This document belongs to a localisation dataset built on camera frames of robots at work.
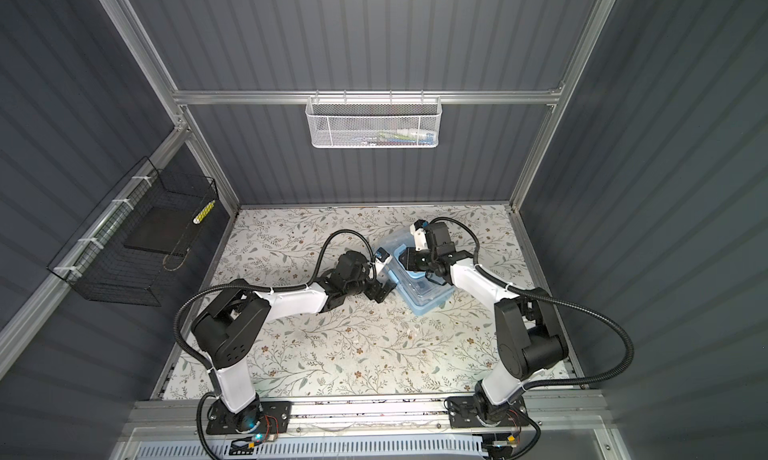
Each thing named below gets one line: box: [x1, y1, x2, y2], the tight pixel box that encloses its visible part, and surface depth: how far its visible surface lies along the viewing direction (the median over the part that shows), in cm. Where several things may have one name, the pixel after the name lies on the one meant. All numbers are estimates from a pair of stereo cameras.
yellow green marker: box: [192, 200, 216, 225], surface depth 84 cm
